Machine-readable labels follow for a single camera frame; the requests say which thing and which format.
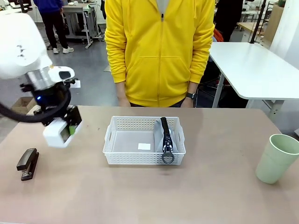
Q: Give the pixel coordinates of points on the person in yellow hoodie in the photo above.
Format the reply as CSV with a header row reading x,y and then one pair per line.
x,y
158,46

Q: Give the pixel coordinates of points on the open cardboard box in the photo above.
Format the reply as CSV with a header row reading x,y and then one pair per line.
x,y
22,103

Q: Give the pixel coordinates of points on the white rectangular box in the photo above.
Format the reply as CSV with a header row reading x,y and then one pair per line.
x,y
54,136

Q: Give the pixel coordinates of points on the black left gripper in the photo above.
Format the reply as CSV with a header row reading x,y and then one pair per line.
x,y
50,100

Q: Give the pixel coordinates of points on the black upright pole stand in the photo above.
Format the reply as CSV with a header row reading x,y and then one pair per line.
x,y
256,23

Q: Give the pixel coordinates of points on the orange fabric item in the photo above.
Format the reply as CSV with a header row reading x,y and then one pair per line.
x,y
218,36

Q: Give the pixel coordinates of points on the tall brown cardboard box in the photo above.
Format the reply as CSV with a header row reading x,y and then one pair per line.
x,y
274,21

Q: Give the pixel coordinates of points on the black chair under table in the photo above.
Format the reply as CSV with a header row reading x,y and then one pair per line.
x,y
211,81

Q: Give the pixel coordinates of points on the large white table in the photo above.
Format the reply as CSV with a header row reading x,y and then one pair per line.
x,y
252,67

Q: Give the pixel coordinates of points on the black stapler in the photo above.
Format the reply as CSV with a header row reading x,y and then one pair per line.
x,y
26,161

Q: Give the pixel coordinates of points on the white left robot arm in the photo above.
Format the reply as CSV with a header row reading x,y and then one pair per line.
x,y
18,46

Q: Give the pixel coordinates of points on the person in black clothes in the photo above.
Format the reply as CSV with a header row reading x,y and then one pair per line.
x,y
227,16

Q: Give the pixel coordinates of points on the white label sticker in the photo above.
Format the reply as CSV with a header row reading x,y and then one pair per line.
x,y
144,146

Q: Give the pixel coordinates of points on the person's right forearm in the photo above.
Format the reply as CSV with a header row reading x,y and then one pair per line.
x,y
118,67

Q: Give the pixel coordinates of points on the person's left forearm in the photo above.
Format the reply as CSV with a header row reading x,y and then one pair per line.
x,y
199,65

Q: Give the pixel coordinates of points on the wooden top desk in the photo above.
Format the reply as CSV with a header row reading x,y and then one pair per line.
x,y
251,26

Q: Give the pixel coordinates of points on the person's left hand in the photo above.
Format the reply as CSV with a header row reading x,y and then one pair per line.
x,y
188,103

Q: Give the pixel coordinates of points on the person in blue top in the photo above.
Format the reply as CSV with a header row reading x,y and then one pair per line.
x,y
52,18

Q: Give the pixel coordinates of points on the person's right hand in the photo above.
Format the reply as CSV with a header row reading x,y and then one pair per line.
x,y
124,102

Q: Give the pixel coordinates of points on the flat cardboard piece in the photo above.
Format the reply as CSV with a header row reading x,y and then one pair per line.
x,y
108,68

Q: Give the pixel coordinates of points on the pale green plastic cup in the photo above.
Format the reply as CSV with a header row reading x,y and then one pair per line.
x,y
273,161

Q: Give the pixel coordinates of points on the grey workbench desk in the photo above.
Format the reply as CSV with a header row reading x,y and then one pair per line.
x,y
79,14

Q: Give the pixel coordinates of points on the black wrist watch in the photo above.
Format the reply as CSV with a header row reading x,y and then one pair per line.
x,y
191,95

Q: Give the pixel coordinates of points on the white perforated plastic basket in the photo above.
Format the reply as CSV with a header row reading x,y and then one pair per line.
x,y
130,157

